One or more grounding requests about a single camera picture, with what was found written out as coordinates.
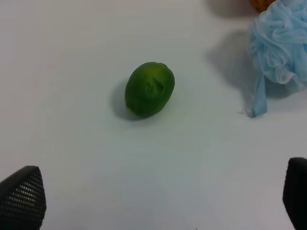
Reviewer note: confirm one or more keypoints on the green lemon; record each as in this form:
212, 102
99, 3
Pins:
149, 88

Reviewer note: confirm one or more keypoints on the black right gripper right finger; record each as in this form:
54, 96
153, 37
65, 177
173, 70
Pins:
295, 192

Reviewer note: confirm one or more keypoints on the orange woven basket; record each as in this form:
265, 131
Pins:
261, 5

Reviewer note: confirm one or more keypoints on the blue mesh bath sponge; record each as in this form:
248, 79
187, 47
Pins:
277, 48

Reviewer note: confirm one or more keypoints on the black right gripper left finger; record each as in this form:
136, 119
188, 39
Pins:
22, 200

